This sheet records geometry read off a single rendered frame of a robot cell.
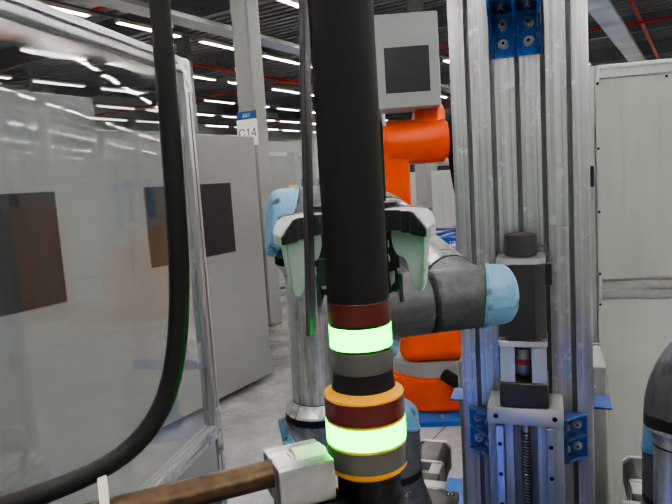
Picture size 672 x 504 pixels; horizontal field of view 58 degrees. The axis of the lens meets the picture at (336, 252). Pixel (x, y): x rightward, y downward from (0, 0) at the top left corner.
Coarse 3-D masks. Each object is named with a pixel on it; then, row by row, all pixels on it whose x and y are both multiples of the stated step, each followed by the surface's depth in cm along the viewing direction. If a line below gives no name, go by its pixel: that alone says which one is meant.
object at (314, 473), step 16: (272, 448) 33; (288, 448) 33; (272, 464) 31; (288, 464) 31; (304, 464) 31; (320, 464) 31; (288, 480) 30; (304, 480) 30; (320, 480) 31; (272, 496) 32; (288, 496) 30; (304, 496) 30; (320, 496) 31; (336, 496) 32
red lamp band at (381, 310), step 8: (328, 304) 32; (368, 304) 31; (376, 304) 31; (384, 304) 31; (328, 312) 32; (336, 312) 31; (344, 312) 31; (352, 312) 31; (360, 312) 31; (368, 312) 31; (376, 312) 31; (384, 312) 31; (328, 320) 32; (336, 320) 31; (344, 320) 31; (352, 320) 31; (360, 320) 31; (368, 320) 31; (376, 320) 31; (384, 320) 31
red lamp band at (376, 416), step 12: (324, 396) 33; (336, 408) 31; (348, 408) 31; (360, 408) 31; (372, 408) 31; (384, 408) 31; (396, 408) 32; (336, 420) 32; (348, 420) 31; (360, 420) 31; (372, 420) 31; (384, 420) 31; (396, 420) 32
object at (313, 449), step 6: (306, 444) 32; (312, 444) 32; (318, 444) 32; (288, 450) 32; (294, 450) 32; (300, 450) 32; (306, 450) 32; (312, 450) 32; (318, 450) 32; (324, 450) 32; (294, 456) 31; (300, 456) 31; (306, 456) 31; (312, 456) 31
